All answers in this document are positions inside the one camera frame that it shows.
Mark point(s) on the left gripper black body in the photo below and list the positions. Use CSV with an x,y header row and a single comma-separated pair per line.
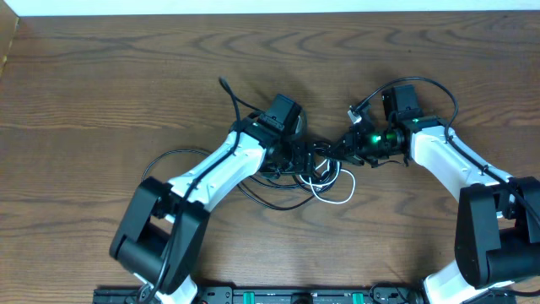
x,y
292,159

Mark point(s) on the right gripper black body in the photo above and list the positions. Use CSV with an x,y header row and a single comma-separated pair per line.
x,y
368,145

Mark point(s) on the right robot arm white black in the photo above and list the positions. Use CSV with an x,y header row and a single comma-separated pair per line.
x,y
497,224

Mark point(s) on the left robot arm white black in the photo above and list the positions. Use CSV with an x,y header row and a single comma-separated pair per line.
x,y
161,233

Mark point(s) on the cardboard box side panel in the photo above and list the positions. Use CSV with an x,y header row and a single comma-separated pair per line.
x,y
9,22

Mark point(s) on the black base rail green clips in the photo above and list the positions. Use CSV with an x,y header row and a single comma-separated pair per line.
x,y
229,295

